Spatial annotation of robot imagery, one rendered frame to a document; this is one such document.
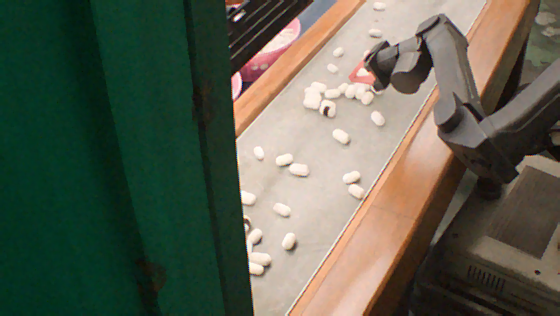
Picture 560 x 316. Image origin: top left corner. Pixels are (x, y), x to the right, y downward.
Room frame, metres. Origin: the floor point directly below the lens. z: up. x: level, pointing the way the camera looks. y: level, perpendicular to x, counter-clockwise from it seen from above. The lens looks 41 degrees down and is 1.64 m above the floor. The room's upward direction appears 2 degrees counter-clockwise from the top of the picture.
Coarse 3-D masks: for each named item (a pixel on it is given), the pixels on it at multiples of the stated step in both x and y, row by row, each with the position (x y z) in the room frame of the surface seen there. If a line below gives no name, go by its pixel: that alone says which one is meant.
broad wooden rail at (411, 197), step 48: (528, 0) 1.67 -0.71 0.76; (480, 48) 1.41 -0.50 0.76; (432, 96) 1.23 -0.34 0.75; (480, 96) 1.21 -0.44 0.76; (432, 144) 1.05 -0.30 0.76; (384, 192) 0.92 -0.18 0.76; (432, 192) 0.91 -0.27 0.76; (384, 240) 0.80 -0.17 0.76; (336, 288) 0.70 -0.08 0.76; (384, 288) 0.70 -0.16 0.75
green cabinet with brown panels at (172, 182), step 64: (0, 0) 0.22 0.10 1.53; (64, 0) 0.24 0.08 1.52; (128, 0) 0.25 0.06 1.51; (192, 0) 0.29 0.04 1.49; (0, 64) 0.21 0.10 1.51; (64, 64) 0.24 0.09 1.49; (128, 64) 0.25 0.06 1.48; (192, 64) 0.29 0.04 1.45; (0, 128) 0.20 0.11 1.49; (64, 128) 0.23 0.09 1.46; (128, 128) 0.24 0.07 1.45; (192, 128) 0.28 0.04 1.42; (0, 192) 0.19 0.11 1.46; (64, 192) 0.22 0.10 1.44; (128, 192) 0.24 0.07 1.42; (192, 192) 0.28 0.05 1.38; (0, 256) 0.18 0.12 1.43; (64, 256) 0.21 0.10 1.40; (128, 256) 0.24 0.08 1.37; (192, 256) 0.27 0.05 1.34
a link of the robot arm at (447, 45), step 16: (432, 32) 1.07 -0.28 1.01; (448, 32) 1.04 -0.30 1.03; (432, 48) 1.03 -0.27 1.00; (448, 48) 0.99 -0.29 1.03; (464, 48) 1.02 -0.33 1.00; (448, 64) 0.93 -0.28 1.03; (464, 64) 0.92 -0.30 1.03; (448, 80) 0.88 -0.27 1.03; (464, 80) 0.86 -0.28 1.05; (448, 96) 0.78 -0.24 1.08; (464, 96) 0.80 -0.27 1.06; (448, 112) 0.74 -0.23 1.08; (480, 112) 0.77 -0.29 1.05; (448, 128) 0.72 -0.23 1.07
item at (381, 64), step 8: (384, 48) 1.19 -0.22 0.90; (392, 48) 1.15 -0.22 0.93; (376, 56) 1.16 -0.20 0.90; (384, 56) 1.15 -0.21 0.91; (392, 56) 1.13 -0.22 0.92; (368, 64) 1.13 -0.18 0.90; (376, 64) 1.14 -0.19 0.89; (384, 64) 1.14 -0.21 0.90; (392, 64) 1.13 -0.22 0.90; (368, 72) 1.13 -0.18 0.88; (376, 72) 1.13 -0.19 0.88; (384, 72) 1.14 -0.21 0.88; (392, 72) 1.13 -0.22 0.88; (376, 80) 1.12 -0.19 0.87; (384, 80) 1.13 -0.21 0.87; (384, 88) 1.11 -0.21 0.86
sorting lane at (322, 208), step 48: (384, 0) 1.71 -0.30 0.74; (432, 0) 1.71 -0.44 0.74; (480, 0) 1.71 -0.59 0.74; (336, 48) 1.45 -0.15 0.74; (288, 96) 1.26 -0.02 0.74; (384, 96) 1.25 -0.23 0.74; (240, 144) 1.10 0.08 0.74; (288, 144) 1.09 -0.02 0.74; (336, 144) 1.09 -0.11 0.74; (384, 144) 1.08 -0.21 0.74; (288, 192) 0.96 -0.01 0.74; (336, 192) 0.95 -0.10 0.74; (336, 240) 0.83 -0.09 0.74; (288, 288) 0.73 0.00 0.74
